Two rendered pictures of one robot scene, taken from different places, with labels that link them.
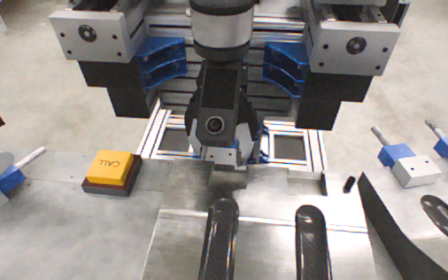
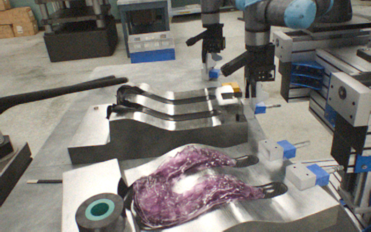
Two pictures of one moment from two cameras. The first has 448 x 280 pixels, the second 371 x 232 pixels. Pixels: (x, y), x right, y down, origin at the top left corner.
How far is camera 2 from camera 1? 0.87 m
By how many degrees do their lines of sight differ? 67
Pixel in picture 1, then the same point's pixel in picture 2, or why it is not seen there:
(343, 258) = (200, 120)
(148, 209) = not seen: hidden behind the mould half
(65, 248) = not seen: hidden behind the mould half
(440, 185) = (269, 163)
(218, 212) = (210, 97)
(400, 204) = (245, 148)
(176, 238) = (196, 93)
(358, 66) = (343, 109)
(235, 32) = (248, 39)
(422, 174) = (264, 145)
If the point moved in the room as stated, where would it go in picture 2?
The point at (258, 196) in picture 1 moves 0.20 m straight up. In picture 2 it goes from (220, 102) to (218, 38)
